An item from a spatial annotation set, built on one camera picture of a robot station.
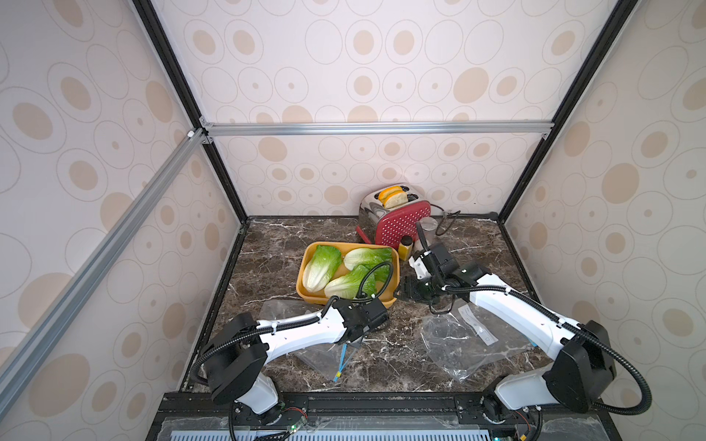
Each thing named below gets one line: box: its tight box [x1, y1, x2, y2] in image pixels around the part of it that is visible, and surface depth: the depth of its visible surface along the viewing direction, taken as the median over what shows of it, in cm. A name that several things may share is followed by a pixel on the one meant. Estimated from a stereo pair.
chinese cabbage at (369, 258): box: [343, 247, 393, 292], surface depth 99 cm
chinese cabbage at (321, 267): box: [302, 245, 342, 293], surface depth 96 cm
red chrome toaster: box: [356, 182, 432, 249], surface depth 102 cm
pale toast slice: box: [383, 191, 410, 209], surface depth 101 cm
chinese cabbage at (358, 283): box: [324, 264, 377, 300], surface depth 91 cm
